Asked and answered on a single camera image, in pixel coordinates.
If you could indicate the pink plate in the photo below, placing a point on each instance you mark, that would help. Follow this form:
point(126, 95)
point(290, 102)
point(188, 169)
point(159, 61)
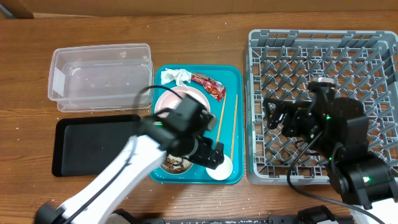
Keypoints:
point(169, 100)

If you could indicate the teal serving tray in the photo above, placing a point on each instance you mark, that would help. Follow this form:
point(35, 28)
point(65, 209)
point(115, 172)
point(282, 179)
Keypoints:
point(231, 78)

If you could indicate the rice and food scraps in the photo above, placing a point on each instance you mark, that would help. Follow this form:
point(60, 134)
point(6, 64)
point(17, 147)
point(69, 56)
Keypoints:
point(174, 164)

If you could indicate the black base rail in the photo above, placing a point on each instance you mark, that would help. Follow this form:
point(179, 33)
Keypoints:
point(273, 219)

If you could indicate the white napkin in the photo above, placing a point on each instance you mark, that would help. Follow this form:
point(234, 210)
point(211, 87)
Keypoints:
point(180, 76)

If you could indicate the black plastic tray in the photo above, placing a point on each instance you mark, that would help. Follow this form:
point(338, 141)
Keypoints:
point(86, 146)

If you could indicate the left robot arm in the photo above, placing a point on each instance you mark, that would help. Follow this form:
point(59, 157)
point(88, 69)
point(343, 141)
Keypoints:
point(178, 132)

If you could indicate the grey dishwasher rack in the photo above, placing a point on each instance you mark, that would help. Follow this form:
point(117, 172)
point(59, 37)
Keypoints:
point(279, 64)

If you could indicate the red snack wrapper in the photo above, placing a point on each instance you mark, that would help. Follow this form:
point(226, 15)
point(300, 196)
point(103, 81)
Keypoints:
point(215, 88)

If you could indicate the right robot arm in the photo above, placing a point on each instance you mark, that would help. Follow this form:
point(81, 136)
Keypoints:
point(337, 129)

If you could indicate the clear plastic bin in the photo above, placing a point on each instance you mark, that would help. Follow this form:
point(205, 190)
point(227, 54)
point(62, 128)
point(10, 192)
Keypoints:
point(101, 77)

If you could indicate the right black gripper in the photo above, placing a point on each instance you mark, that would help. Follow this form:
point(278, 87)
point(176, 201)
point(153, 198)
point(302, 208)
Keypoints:
point(293, 111)

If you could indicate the left wooden chopstick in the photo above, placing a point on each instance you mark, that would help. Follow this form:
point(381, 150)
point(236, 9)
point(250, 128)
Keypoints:
point(221, 118)

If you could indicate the white cup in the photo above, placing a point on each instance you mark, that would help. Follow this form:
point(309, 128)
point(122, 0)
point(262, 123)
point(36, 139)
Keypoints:
point(223, 171)

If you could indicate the wooden chopstick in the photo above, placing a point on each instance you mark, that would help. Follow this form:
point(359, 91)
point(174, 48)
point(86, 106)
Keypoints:
point(234, 128)
point(221, 118)

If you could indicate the right wooden chopstick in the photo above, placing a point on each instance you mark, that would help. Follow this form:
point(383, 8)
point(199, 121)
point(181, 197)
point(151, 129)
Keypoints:
point(234, 128)

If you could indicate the grey bowl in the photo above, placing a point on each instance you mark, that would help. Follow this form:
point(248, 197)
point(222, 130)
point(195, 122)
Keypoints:
point(177, 168)

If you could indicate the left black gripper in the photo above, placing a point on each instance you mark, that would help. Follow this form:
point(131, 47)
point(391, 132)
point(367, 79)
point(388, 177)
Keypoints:
point(202, 156)

